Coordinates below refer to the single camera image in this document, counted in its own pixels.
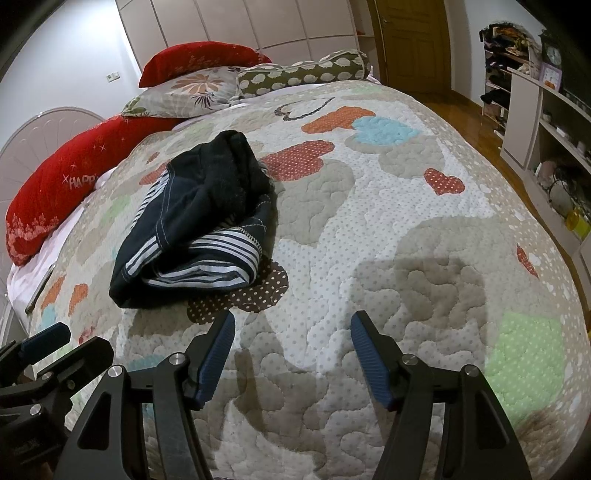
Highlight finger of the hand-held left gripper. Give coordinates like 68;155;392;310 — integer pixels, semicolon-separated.
0;322;72;370
28;336;115;393

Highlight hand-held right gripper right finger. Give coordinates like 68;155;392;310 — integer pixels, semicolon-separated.
350;310;527;480

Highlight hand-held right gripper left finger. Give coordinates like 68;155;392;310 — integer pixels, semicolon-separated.
53;310;236;480

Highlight navy striped pants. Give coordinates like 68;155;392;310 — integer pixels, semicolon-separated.
108;130;277;309

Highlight pale pink bed sheet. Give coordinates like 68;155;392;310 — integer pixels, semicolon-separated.
9;222;75;320

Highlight heart patchwork quilt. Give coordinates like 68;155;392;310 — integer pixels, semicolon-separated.
28;80;591;480

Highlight long red printed pillow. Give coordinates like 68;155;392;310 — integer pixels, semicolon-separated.
6;115;185;267

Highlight yellow plastic container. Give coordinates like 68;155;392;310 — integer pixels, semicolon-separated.
566;210;591;241

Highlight white round appliance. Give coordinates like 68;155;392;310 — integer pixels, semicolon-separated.
547;178;576;217

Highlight beige flower print pillow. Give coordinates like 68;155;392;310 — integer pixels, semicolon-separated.
121;66;253;119

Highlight white shelf unit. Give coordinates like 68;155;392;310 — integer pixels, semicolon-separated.
501;69;591;278

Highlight olive cloud print bolster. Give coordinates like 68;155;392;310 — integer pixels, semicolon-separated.
236;48;374;99

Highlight red floral pillow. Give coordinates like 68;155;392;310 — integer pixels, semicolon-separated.
139;41;273;88

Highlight white rack with clothes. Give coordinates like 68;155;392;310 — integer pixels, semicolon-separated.
479;22;543;137

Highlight brown wooden door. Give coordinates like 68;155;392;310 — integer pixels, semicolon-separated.
367;0;456;93

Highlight white panelled wardrobe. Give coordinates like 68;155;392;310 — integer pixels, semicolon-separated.
115;0;376;84

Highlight dark table clock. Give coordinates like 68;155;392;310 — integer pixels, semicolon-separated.
540;32;565;68

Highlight purple picture frame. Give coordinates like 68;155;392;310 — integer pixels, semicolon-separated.
539;62;564;91

